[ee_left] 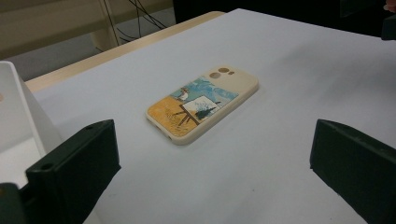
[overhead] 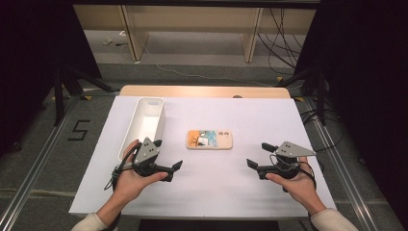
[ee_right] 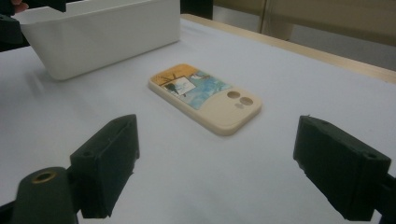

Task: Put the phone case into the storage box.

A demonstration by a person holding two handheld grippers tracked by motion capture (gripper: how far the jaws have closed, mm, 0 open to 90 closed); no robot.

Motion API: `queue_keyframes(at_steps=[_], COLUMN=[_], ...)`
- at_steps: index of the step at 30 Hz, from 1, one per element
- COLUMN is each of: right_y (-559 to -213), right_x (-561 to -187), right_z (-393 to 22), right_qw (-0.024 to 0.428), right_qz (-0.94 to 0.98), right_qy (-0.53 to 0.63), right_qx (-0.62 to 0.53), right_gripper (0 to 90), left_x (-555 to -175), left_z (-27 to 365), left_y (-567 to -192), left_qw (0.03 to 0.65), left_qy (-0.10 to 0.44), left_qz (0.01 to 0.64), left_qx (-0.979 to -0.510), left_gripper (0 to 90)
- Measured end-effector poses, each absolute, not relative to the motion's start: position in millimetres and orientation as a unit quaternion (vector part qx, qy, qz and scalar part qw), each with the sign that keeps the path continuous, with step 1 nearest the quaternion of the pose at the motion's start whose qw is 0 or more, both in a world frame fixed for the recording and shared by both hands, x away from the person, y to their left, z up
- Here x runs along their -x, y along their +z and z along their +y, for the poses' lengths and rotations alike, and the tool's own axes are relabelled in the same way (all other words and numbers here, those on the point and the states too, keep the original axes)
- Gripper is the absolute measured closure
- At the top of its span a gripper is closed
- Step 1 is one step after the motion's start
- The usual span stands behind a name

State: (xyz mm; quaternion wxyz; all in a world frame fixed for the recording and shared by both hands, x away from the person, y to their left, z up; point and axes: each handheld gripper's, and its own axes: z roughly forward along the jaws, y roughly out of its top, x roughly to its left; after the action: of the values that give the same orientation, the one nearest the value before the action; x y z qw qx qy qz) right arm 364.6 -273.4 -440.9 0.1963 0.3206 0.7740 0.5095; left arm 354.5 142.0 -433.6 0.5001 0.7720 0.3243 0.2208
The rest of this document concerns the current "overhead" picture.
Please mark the small white floor object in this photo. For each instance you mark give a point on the small white floor object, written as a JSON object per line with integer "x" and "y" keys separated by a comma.
{"x": 107, "y": 41}

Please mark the black metal stand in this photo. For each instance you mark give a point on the black metal stand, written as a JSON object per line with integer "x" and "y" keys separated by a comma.
{"x": 59, "y": 96}
{"x": 320, "y": 96}

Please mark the aluminium floor rail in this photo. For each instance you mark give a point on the aluminium floor rail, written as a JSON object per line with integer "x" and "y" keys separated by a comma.
{"x": 35, "y": 166}
{"x": 341, "y": 160}

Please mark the white plastic bin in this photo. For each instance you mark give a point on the white plastic bin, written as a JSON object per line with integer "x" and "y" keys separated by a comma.
{"x": 146, "y": 123}

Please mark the white table sheet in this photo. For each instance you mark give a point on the white table sheet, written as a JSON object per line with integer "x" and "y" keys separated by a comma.
{"x": 224, "y": 186}

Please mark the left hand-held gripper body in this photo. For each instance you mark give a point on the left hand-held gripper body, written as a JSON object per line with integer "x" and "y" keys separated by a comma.
{"x": 146, "y": 153}

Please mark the person's left hand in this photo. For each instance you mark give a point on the person's left hand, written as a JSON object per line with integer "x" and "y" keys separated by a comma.
{"x": 131, "y": 184}

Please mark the small black floor object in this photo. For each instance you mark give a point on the small black floor object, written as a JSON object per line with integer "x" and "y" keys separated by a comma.
{"x": 121, "y": 44}

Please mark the black curtain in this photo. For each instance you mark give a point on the black curtain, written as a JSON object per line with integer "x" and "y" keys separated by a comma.
{"x": 29, "y": 64}
{"x": 369, "y": 80}

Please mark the beige wooden shelf unit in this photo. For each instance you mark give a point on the beige wooden shelf unit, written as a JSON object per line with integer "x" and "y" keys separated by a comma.
{"x": 195, "y": 19}

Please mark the person's right hand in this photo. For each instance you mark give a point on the person's right hand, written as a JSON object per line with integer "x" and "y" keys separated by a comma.
{"x": 300, "y": 189}

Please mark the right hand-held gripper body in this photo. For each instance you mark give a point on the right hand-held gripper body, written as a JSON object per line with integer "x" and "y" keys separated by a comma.
{"x": 290, "y": 150}

